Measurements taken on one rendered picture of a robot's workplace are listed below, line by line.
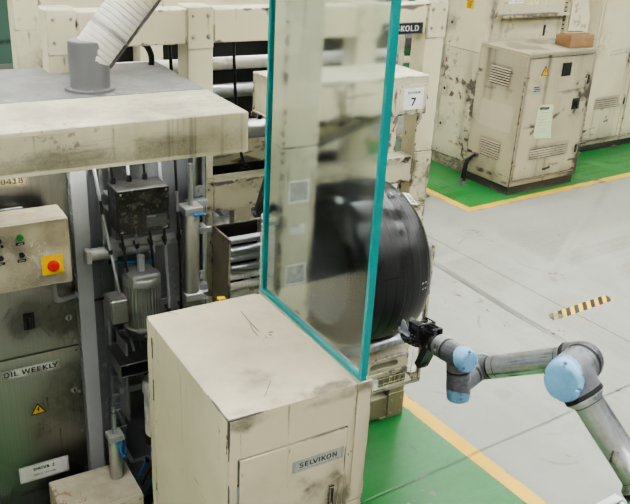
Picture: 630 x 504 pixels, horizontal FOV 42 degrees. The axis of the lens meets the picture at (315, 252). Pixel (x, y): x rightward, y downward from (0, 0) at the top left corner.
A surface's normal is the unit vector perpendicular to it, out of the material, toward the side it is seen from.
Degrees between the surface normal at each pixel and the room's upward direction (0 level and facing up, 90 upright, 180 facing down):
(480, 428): 0
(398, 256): 65
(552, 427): 0
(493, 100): 90
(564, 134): 90
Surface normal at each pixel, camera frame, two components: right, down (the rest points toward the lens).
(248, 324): 0.05, -0.91
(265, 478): 0.50, 0.37
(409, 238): 0.44, -0.24
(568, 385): -0.71, 0.16
